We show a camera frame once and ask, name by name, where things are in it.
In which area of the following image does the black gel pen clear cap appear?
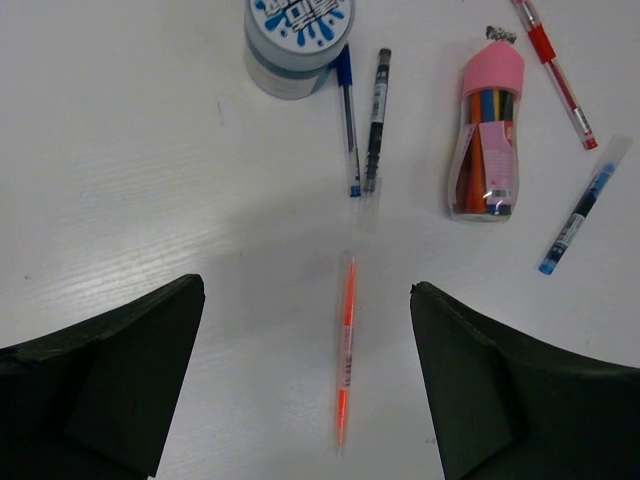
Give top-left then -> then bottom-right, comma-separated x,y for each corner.
357,48 -> 392,233

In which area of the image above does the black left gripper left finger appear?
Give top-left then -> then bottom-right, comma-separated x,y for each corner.
1,274 -> 205,479

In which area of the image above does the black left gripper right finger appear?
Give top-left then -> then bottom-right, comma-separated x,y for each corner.
410,282 -> 639,479

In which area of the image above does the blue refill pen clear cap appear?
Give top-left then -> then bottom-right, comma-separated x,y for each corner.
538,135 -> 633,276

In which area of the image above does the orange highlighter pen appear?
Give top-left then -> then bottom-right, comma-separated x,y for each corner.
335,255 -> 357,457

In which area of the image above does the red gel pen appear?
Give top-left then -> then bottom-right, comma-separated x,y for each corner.
511,0 -> 598,150

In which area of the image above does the pink capped marker bottle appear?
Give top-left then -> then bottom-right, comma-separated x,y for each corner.
447,42 -> 525,222

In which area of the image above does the blue capped gel pen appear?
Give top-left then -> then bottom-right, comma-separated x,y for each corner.
334,44 -> 361,198

